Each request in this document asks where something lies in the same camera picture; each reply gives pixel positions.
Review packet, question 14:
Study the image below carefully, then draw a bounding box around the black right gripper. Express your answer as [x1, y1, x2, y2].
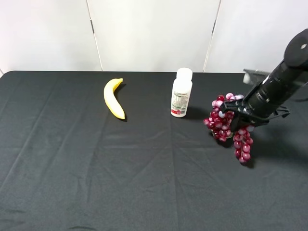
[220, 99, 290, 132]

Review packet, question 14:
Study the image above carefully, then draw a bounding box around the red grape bunch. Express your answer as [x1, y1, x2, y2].
[203, 93, 254, 165]

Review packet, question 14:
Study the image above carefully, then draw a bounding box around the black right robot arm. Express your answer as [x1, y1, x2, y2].
[220, 29, 308, 132]

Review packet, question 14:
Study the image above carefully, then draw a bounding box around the white plastic bottle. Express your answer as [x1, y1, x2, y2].
[171, 68, 193, 118]

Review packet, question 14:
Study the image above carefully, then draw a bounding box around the yellow banana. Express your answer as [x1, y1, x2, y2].
[103, 78, 125, 120]

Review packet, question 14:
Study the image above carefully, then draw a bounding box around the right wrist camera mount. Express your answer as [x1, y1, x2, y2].
[243, 69, 270, 85]

